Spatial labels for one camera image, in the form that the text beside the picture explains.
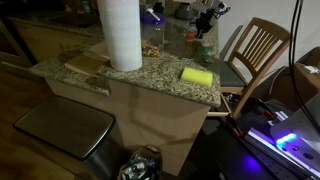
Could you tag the grey robot base blue light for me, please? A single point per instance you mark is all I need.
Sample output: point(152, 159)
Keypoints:
point(296, 143)

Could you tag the granite kitchen island cabinet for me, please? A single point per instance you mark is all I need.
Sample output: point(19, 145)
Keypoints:
point(160, 116)

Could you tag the black bottle top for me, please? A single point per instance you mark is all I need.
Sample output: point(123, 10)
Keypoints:
point(158, 7)

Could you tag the stainless steel trash can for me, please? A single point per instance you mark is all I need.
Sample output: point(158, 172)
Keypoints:
point(66, 123)

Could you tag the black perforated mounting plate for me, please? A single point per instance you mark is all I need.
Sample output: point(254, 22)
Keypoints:
point(240, 160)

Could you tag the small bottle with orange label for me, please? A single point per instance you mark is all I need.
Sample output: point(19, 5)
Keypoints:
point(190, 35)

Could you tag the yellow sponge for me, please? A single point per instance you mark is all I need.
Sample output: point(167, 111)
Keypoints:
point(196, 76)

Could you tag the dark metal canister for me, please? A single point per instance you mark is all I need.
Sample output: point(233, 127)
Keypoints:
point(185, 10)

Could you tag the clear bag of rubbish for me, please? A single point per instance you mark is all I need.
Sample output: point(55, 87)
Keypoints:
point(140, 165)

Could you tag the white paper towel roll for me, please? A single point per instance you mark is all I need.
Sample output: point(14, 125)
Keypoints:
point(120, 33)

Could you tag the open wooden drawer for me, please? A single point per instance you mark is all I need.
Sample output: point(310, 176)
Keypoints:
point(220, 111)

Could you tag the wooden chair with green cushion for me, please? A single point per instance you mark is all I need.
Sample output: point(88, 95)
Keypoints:
point(230, 76)

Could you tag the red and black clamp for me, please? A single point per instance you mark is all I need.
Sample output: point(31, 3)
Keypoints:
point(234, 128)

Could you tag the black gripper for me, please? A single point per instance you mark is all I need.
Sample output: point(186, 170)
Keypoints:
point(205, 20)

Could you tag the brown cardboard box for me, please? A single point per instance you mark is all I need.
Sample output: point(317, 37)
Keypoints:
point(300, 86)

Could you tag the clear jar with purple lid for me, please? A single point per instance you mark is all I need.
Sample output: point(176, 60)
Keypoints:
point(152, 33)

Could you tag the light wooden cutting board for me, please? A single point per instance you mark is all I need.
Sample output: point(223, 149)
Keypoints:
point(98, 51)
point(83, 65)

